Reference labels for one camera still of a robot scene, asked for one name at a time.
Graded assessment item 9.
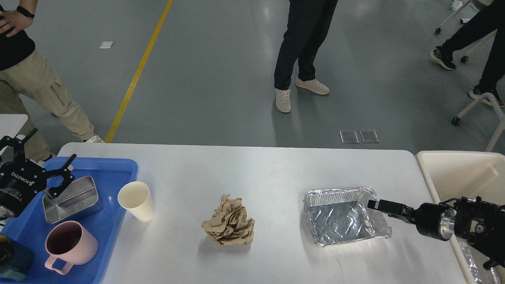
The pink mug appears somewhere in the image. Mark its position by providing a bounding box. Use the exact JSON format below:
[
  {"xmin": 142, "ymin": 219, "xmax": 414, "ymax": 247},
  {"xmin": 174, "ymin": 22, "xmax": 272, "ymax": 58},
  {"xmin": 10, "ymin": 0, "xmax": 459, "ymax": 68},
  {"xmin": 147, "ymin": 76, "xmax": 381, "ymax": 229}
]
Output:
[{"xmin": 45, "ymin": 220, "xmax": 99, "ymax": 275}]

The cream paper cup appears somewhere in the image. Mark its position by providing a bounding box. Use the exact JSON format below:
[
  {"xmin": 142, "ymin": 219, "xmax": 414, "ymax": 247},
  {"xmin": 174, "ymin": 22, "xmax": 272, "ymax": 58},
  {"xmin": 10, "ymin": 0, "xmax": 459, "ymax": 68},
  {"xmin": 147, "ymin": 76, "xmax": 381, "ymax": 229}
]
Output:
[{"xmin": 117, "ymin": 181, "xmax": 155, "ymax": 222}]

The clear floor plate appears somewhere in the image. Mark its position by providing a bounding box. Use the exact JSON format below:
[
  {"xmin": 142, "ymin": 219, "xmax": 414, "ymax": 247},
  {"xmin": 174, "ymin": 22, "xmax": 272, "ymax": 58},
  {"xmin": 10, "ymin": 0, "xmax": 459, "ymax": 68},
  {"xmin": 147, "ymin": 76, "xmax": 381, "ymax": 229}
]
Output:
[
  {"xmin": 340, "ymin": 131, "xmax": 359, "ymax": 144},
  {"xmin": 359, "ymin": 131, "xmax": 380, "ymax": 144}
]

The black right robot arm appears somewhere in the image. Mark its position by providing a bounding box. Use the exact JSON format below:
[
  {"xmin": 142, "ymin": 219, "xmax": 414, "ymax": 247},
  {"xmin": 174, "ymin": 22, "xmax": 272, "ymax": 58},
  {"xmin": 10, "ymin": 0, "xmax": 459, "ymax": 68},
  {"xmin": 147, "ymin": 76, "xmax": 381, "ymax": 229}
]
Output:
[{"xmin": 367, "ymin": 196, "xmax": 505, "ymax": 270}]

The beige plastic bin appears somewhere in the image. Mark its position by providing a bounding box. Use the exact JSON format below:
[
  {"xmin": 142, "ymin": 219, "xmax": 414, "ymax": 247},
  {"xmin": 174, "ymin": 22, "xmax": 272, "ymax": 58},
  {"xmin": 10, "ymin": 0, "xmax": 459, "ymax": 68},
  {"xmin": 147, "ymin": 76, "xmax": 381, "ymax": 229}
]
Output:
[{"xmin": 416, "ymin": 150, "xmax": 505, "ymax": 284}]

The white side table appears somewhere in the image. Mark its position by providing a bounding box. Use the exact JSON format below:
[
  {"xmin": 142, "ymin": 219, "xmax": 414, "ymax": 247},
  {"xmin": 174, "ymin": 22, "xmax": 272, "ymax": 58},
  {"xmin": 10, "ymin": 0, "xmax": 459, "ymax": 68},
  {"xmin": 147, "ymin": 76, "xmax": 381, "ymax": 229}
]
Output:
[{"xmin": 0, "ymin": 114, "xmax": 28, "ymax": 139}]

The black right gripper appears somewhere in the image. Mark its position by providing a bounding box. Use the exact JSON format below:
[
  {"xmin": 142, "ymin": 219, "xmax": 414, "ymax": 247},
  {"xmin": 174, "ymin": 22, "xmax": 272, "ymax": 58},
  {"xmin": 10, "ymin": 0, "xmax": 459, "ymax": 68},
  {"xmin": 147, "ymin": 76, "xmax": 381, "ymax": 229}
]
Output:
[{"xmin": 367, "ymin": 199, "xmax": 456, "ymax": 241}]

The white rolling chair base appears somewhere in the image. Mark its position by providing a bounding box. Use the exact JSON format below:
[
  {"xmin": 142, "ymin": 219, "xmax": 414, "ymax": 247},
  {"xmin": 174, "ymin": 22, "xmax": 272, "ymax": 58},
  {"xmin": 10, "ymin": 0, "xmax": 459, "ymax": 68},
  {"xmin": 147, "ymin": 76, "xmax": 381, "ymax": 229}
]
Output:
[{"xmin": 434, "ymin": 0, "xmax": 497, "ymax": 63}]

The person in beige trousers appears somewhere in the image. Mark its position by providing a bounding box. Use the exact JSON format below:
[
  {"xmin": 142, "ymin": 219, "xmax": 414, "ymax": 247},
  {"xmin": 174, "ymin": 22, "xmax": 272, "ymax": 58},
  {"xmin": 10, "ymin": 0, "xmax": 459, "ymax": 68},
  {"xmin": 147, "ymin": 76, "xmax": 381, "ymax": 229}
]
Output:
[{"xmin": 0, "ymin": 0, "xmax": 103, "ymax": 143}]

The square stainless steel tray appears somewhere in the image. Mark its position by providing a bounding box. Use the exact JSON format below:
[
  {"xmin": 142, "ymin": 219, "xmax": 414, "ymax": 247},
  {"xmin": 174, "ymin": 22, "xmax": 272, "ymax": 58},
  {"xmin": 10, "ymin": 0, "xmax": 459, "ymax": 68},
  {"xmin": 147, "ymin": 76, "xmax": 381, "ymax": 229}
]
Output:
[{"xmin": 43, "ymin": 176, "xmax": 103, "ymax": 224}]

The teal cup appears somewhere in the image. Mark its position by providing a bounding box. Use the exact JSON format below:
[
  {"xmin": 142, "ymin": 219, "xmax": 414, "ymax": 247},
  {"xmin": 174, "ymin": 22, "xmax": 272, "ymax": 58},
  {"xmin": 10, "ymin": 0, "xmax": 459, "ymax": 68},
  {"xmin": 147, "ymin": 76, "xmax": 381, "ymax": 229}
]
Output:
[{"xmin": 0, "ymin": 234, "xmax": 34, "ymax": 282}]

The clear floor plate right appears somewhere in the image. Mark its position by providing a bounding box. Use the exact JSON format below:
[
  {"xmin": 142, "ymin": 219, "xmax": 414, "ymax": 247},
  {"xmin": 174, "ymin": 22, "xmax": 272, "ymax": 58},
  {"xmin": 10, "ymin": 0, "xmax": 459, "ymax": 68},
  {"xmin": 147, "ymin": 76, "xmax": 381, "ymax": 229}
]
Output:
[{"xmin": 359, "ymin": 131, "xmax": 380, "ymax": 144}]

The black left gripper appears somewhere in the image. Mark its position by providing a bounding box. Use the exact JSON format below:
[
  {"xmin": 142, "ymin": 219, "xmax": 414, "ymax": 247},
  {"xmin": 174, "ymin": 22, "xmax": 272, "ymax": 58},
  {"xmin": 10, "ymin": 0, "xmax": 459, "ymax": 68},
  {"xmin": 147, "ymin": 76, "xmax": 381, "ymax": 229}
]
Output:
[{"xmin": 0, "ymin": 128, "xmax": 77, "ymax": 217}]

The person in dark trousers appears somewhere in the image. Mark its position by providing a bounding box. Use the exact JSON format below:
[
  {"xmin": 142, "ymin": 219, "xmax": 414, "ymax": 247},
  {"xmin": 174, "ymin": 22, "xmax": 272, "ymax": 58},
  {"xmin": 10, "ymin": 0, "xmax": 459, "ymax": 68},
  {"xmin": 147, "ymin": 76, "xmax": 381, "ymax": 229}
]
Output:
[{"xmin": 274, "ymin": 0, "xmax": 337, "ymax": 113}]

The white chair leg right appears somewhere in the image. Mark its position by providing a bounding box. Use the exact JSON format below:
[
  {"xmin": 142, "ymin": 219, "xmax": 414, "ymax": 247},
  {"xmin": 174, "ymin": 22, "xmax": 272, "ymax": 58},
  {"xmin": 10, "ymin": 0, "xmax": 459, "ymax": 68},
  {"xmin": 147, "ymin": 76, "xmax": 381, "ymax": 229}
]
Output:
[{"xmin": 452, "ymin": 93, "xmax": 505, "ymax": 152}]

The clear floor plate left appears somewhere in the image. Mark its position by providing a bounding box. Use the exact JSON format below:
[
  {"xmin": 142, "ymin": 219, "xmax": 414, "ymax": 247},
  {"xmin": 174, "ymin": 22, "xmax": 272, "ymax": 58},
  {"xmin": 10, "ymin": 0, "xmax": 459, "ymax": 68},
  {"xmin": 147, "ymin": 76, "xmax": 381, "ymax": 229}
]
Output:
[{"xmin": 340, "ymin": 131, "xmax": 359, "ymax": 144}]

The aluminium foil tray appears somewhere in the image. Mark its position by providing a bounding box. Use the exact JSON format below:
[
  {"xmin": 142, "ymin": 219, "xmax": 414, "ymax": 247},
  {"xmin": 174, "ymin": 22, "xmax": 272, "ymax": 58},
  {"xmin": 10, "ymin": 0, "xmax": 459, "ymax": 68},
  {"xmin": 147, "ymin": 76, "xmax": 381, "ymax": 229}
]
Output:
[{"xmin": 303, "ymin": 186, "xmax": 393, "ymax": 247}]

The person in black sneakers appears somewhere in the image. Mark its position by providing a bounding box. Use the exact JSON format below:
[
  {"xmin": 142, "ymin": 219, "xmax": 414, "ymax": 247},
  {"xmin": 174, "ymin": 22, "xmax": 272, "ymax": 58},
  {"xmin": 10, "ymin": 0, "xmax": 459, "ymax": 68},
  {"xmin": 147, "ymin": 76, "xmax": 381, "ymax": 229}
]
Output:
[{"xmin": 429, "ymin": 0, "xmax": 505, "ymax": 107}]

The blue plastic tray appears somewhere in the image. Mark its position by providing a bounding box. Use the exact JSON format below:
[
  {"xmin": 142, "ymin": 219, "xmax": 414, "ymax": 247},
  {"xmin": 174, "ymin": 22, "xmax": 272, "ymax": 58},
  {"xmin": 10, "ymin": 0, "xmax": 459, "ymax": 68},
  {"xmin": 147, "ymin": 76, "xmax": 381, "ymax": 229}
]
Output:
[{"xmin": 1, "ymin": 157, "xmax": 138, "ymax": 284}]

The crumpled brown paper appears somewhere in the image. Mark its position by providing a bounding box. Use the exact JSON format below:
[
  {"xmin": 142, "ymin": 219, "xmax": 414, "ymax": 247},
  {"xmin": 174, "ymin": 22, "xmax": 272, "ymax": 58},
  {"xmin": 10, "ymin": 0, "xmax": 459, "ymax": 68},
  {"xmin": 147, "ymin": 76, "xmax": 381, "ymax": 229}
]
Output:
[{"xmin": 201, "ymin": 194, "xmax": 255, "ymax": 246}]

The foil tray inside bin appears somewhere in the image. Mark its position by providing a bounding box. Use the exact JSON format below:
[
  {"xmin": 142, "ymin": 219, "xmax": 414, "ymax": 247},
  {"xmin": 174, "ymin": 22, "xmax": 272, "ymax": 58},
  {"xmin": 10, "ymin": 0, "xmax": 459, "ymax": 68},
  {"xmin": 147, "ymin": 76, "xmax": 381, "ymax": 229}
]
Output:
[{"xmin": 458, "ymin": 241, "xmax": 499, "ymax": 284}]

